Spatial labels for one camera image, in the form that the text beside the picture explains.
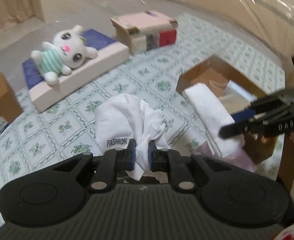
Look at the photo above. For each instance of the small brown cardboard box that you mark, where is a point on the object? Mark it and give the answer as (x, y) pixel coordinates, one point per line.
(10, 108)

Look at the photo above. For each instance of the brown cardboard tray box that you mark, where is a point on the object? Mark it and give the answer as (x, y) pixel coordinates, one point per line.
(216, 73)

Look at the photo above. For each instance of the white blue flat box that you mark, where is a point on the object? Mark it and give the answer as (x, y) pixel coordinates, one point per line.
(111, 53)

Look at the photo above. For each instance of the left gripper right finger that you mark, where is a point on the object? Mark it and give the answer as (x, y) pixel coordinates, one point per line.
(228, 193)

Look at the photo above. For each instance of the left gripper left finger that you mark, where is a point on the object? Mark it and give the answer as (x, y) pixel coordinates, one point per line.
(56, 193)

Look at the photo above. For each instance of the white bunny plush toy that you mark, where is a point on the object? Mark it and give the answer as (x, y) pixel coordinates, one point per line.
(67, 51)

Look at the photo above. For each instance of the floral green white tablecloth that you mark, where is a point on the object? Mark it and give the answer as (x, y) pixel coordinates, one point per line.
(37, 140)

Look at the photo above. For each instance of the white fashion sock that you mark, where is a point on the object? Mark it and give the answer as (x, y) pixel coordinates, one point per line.
(125, 117)

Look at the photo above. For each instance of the stack of books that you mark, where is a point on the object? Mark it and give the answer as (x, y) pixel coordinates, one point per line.
(144, 31)

